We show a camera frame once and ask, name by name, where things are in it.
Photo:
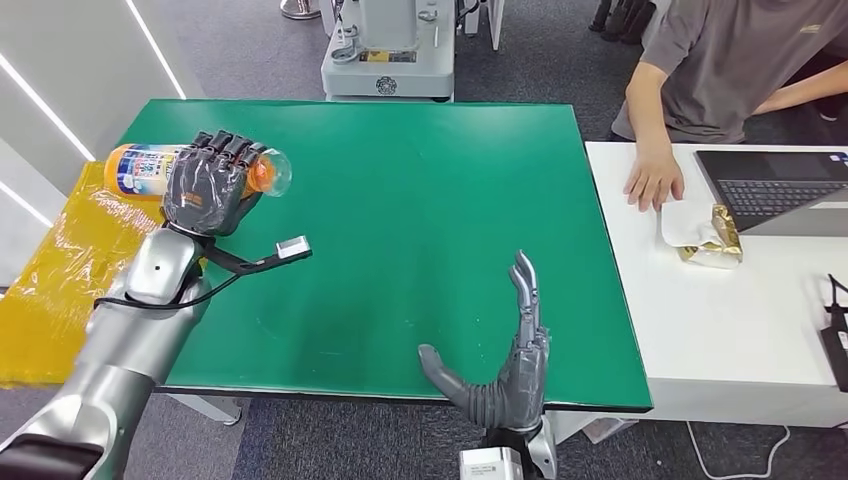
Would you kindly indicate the gold foil packet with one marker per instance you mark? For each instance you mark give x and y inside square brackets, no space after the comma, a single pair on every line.
[725,232]

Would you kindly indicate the white table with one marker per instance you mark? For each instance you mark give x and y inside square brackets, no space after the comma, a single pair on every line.
[729,331]

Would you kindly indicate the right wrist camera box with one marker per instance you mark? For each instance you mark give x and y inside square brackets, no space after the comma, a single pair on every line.
[490,464]

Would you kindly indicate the white machine base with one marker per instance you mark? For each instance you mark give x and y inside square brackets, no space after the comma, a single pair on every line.
[397,73]

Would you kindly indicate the black power adapter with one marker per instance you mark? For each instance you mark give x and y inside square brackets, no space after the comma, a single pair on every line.
[838,358]

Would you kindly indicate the white furniture panel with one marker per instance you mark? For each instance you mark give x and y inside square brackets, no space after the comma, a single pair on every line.
[495,26]

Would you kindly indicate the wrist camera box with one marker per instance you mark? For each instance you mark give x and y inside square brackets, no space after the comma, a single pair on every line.
[293,248]
[490,464]

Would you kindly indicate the person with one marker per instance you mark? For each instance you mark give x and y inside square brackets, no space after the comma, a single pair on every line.
[729,66]

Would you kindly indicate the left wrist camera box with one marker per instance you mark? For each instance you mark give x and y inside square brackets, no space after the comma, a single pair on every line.
[293,248]

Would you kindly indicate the green table mat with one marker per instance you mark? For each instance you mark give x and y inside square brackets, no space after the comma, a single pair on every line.
[411,232]

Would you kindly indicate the person's right hand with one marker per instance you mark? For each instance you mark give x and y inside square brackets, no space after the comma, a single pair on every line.
[656,182]

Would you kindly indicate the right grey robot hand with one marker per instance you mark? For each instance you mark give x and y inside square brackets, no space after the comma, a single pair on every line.
[517,391]

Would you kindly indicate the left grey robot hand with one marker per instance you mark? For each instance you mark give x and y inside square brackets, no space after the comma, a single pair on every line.
[205,192]

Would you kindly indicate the person's right forearm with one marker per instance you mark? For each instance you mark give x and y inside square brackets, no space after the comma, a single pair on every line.
[652,129]

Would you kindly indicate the yellow plastic-wrapped cardboard box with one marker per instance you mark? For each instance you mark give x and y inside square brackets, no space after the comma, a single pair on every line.
[60,278]

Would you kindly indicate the person's left forearm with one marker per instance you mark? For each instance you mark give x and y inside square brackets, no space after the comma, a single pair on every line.
[808,86]

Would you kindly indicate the white paper napkin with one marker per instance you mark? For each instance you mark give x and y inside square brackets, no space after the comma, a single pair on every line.
[682,225]

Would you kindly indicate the black chair base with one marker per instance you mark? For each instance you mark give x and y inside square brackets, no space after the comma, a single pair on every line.
[623,20]

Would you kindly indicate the dark grey laptop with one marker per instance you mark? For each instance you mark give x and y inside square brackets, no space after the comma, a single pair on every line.
[768,179]

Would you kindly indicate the white table leg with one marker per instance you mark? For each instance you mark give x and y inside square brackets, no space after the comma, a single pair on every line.
[212,407]

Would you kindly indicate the orange detergent bottle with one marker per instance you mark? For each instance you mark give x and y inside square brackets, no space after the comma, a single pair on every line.
[132,169]

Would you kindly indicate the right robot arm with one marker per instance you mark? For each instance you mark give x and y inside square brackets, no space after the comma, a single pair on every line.
[544,457]

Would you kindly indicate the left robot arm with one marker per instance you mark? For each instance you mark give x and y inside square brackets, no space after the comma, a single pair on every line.
[126,344]

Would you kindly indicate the round metal stand base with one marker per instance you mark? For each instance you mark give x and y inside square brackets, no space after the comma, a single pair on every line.
[299,8]

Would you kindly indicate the white wall light strip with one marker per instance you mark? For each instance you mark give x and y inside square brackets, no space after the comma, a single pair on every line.
[46,107]
[156,50]
[26,204]

